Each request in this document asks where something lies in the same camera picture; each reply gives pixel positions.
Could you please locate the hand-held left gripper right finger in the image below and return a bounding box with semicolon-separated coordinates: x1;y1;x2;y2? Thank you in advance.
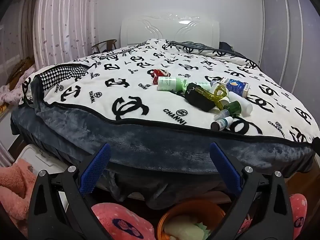
209;142;293;240

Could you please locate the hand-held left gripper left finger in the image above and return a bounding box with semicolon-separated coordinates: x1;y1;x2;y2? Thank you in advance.
27;143;112;240

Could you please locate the black pouch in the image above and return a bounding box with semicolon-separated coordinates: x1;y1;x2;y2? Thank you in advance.
184;82;217;112

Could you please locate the green white bottle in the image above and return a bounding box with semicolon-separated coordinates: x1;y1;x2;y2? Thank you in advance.
157;76;187;92

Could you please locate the small dark-capped bottle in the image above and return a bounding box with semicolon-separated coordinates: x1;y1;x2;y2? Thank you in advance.
211;117;234;131

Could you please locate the white plastic storage box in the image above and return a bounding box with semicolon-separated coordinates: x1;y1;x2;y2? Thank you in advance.
15;144;73;176

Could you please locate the green glass bottle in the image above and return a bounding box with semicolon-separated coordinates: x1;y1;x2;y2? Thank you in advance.
224;101;242;117

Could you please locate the crumpled green paper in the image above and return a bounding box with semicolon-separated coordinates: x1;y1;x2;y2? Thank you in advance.
192;221;211;240

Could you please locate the white plastic bottle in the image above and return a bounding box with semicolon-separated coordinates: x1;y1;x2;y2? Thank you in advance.
229;91;254;117

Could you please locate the yellow green hair claw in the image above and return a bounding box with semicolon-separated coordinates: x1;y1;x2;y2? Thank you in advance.
195;85;229;111

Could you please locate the crumpled white paper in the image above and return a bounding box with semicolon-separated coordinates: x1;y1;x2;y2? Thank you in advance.
164;215;201;240

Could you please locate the white round jar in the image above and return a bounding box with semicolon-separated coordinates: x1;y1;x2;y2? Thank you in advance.
210;81;223;93

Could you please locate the pink fluffy cloth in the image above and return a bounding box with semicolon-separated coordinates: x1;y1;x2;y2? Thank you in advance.
0;159;38;236

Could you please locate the blue white carton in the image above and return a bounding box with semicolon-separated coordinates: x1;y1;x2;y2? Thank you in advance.
219;77;251;98

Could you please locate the pale green tube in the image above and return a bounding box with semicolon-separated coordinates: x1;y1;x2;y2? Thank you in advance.
190;81;212;92

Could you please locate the white printed blanket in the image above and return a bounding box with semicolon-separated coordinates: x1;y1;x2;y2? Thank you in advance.
21;38;320;146

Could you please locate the pink floral cloth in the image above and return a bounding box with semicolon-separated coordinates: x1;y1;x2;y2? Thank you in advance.
0;64;38;106

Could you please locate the grey printed pillow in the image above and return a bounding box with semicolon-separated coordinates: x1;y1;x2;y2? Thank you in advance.
170;40;253;63

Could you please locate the brown patterned object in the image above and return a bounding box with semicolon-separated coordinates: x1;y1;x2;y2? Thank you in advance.
6;56;33;85

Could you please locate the wooden chair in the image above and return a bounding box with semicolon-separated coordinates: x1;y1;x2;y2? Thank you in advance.
91;39;118;54

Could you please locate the grey wardrobe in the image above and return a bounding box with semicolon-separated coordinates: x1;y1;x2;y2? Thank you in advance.
259;0;320;100

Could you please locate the white bed headboard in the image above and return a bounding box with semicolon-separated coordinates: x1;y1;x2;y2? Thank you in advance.
120;12;220;48

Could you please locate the pink patterned curtain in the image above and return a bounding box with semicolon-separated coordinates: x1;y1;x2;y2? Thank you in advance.
0;0;98;68

